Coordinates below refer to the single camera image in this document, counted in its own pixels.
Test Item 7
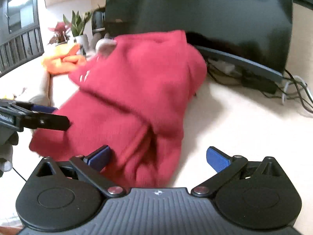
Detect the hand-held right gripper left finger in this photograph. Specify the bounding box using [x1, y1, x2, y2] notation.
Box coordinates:
[32, 145, 125, 198]

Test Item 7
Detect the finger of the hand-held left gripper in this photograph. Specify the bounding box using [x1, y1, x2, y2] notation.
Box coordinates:
[15, 102, 58, 114]
[23, 114, 71, 131]

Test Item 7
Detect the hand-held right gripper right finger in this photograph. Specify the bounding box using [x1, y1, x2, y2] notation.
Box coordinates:
[191, 146, 286, 198]

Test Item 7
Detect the red fleece hooded garment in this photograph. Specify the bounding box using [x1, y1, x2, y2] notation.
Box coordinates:
[29, 29, 208, 189]

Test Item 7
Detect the person's left hand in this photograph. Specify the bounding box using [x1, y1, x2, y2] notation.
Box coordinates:
[0, 128, 19, 177]

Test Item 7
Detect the orange cloth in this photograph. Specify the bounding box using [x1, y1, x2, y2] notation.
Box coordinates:
[41, 43, 87, 75]

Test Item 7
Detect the red leaf potted plant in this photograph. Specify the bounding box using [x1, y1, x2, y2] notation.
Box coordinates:
[47, 21, 72, 46]

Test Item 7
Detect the green potted plant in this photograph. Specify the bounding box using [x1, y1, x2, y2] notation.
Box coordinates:
[63, 10, 93, 52]

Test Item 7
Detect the black round speaker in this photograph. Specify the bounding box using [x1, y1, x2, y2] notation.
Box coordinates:
[91, 11, 106, 34]

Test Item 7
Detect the black computer monitor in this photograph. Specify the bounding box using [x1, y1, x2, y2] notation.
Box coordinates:
[105, 0, 294, 84]

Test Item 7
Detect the black cable bundle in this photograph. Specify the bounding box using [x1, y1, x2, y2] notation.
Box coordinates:
[208, 61, 313, 115]

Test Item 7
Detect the grey cable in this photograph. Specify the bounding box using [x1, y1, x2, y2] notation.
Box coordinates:
[281, 75, 307, 105]

